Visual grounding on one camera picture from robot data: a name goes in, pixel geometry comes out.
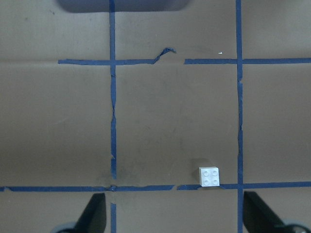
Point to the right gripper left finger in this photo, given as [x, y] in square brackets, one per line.
[93, 218]

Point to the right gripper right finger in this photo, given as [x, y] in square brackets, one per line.
[258, 217]

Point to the white block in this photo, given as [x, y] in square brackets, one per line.
[209, 176]

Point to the blue plastic tray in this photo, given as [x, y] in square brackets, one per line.
[95, 6]

